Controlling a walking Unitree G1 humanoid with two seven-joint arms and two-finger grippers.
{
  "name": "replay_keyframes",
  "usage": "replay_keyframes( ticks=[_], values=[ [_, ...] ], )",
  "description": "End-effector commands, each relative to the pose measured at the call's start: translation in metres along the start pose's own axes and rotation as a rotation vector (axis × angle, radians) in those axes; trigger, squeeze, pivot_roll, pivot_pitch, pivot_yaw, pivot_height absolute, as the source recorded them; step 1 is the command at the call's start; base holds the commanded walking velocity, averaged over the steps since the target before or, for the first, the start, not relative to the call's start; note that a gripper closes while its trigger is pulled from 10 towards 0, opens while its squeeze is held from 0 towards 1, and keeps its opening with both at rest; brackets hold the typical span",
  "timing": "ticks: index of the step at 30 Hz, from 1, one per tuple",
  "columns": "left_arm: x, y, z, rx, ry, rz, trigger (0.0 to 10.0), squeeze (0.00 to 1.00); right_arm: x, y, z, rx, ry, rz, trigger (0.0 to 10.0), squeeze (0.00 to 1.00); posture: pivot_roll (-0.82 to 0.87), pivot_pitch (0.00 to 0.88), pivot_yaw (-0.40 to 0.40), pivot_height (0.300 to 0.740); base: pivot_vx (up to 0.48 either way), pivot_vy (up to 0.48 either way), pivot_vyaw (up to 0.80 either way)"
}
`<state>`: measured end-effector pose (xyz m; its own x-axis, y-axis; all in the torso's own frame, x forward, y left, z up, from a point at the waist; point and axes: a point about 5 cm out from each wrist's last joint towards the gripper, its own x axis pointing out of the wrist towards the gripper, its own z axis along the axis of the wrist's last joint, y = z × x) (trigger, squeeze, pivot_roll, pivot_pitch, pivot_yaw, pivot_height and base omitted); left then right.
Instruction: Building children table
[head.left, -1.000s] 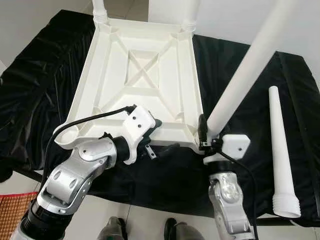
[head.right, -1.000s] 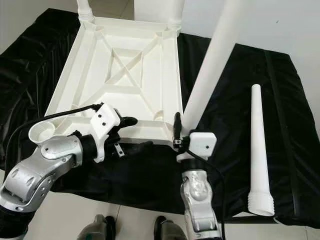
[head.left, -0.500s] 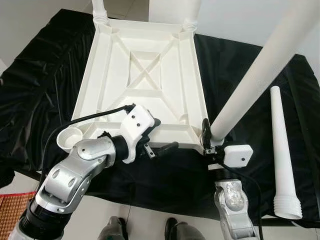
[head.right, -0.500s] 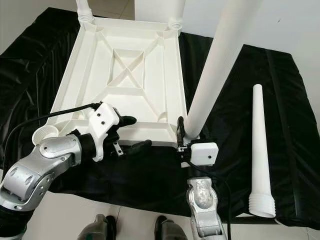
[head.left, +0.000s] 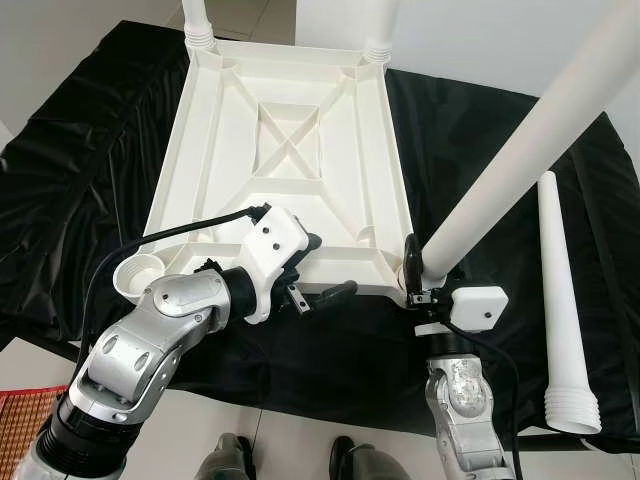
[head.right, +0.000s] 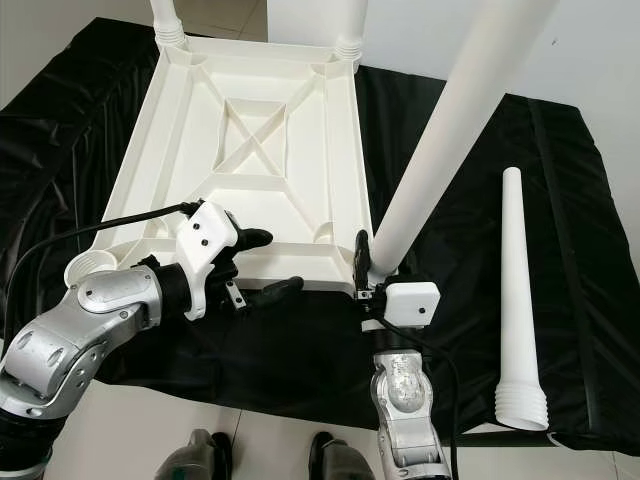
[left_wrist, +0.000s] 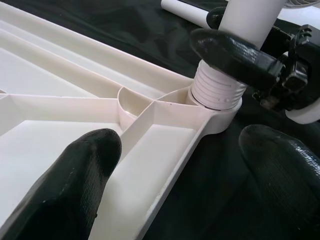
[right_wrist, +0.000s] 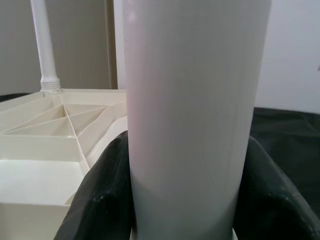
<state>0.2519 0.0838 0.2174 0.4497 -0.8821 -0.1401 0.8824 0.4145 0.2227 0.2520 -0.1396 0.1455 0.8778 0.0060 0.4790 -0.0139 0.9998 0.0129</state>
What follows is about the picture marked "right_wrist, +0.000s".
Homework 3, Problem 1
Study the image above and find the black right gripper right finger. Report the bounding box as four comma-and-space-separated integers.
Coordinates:
231, 136, 320, 240

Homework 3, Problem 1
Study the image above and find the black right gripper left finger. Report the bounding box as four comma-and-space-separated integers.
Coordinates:
53, 131, 135, 240

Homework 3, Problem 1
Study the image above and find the white plastic table top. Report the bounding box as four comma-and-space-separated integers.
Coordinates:
0, 87, 131, 240

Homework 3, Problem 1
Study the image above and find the white plastic table leg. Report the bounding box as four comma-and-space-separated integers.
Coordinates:
123, 0, 272, 240
29, 0, 62, 94

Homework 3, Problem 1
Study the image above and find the black table cloth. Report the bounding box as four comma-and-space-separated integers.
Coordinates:
0, 92, 320, 221

